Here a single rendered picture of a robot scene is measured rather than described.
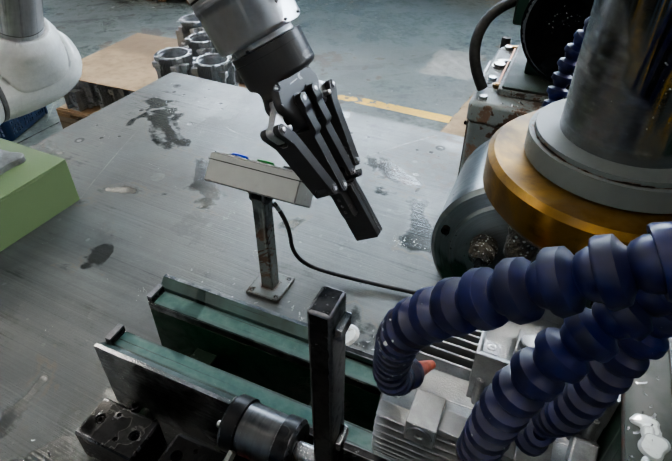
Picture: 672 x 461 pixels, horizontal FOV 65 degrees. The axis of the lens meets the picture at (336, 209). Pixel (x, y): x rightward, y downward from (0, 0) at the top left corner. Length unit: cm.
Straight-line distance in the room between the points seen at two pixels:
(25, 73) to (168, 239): 45
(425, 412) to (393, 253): 60
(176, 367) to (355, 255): 46
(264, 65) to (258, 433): 36
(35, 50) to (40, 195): 31
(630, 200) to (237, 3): 35
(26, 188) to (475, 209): 94
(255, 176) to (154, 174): 60
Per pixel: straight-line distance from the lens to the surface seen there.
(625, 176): 37
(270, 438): 57
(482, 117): 90
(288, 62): 51
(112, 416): 85
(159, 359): 81
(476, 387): 54
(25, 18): 125
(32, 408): 99
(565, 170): 37
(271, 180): 84
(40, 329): 109
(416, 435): 55
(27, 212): 131
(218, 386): 76
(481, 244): 73
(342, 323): 40
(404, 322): 23
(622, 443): 50
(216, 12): 51
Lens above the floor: 153
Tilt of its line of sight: 37 degrees down
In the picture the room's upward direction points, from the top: straight up
